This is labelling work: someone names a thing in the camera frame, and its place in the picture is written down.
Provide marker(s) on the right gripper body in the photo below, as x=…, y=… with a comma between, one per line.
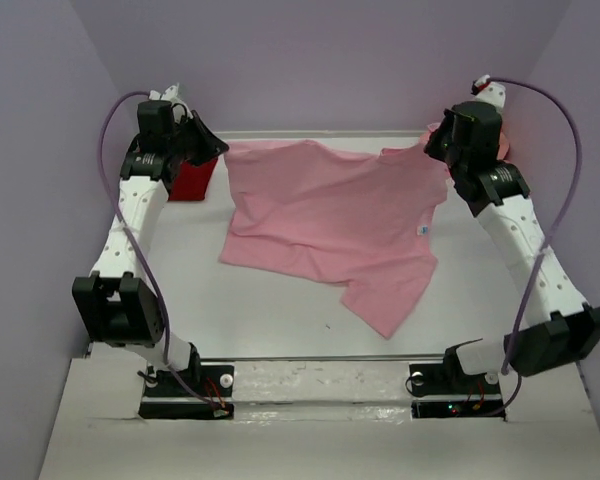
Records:
x=453, y=162

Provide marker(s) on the pink t-shirt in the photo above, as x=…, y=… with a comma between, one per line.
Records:
x=359, y=220

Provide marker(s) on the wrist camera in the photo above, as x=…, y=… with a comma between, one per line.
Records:
x=171, y=94
x=485, y=90

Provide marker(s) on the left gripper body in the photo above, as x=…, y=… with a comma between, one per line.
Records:
x=178, y=138

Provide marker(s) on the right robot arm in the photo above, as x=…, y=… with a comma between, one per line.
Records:
x=558, y=325

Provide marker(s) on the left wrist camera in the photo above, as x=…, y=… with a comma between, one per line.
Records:
x=171, y=94

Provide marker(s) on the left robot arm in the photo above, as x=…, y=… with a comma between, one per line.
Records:
x=120, y=301

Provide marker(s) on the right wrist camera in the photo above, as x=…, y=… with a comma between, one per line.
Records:
x=485, y=90

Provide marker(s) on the salmon crumpled t-shirt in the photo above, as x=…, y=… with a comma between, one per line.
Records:
x=503, y=149

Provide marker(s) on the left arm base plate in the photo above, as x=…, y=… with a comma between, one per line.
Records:
x=208, y=399

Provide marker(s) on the red folded t-shirt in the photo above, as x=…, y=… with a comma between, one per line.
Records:
x=192, y=182

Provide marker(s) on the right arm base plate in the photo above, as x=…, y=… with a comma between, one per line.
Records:
x=436, y=396

